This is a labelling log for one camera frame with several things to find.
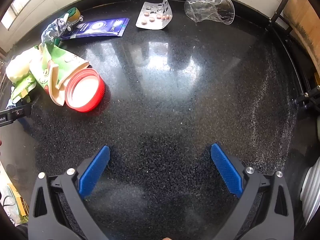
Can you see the yellow green scouring sponge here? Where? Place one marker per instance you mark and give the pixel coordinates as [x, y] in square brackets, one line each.
[73, 12]

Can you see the yellow cardboard box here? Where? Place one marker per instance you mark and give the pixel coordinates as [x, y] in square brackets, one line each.
[18, 200]

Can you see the silver pill blister pack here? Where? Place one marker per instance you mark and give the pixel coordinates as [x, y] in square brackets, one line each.
[152, 17]

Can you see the small white tube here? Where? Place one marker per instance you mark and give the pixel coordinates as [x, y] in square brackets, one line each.
[66, 18]

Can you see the dark blue pouch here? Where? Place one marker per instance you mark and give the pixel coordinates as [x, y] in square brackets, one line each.
[100, 27]

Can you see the red plastic lid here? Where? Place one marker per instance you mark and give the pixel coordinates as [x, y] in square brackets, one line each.
[83, 90]

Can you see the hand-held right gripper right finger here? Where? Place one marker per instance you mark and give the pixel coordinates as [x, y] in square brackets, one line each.
[226, 170]

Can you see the black metal clamp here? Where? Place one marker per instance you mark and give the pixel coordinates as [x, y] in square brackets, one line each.
[306, 97]

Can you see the green paper packet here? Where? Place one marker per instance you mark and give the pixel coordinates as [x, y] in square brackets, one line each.
[22, 87]

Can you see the black metal frame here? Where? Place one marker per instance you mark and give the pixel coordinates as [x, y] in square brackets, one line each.
[277, 12]

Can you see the crushed clear plastic cup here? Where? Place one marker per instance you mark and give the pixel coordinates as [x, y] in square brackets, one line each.
[207, 10]

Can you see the silver foil wrapper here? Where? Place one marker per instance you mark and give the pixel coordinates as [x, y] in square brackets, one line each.
[51, 31]

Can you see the pale crumpled plastic bag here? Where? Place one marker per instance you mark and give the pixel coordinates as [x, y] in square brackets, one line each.
[17, 65]

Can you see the wooden board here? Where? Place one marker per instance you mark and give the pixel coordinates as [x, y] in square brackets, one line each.
[305, 17]

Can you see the green printed drink carton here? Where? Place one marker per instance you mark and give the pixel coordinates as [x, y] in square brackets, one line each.
[62, 65]

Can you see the white ribbed bin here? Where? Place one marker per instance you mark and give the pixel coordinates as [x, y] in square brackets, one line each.
[312, 192]

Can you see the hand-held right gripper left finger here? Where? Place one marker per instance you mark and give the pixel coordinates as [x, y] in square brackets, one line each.
[95, 170]

